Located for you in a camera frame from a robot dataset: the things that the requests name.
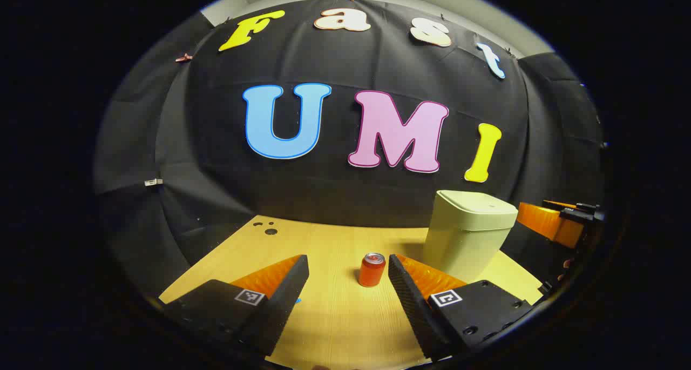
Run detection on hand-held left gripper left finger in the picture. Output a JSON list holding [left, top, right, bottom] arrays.
[[162, 254, 310, 358]]

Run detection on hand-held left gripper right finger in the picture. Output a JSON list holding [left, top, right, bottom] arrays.
[[388, 254, 535, 360]]

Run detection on orange pop can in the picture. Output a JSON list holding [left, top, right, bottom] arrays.
[[358, 253, 387, 288]]

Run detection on green desktop garbage bin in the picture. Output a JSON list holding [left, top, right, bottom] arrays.
[[423, 190, 519, 283]]

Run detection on wooden desktop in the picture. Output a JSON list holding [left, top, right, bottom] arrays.
[[158, 215, 543, 370]]

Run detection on black backdrop cloth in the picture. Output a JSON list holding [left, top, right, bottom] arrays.
[[93, 0, 605, 300]]

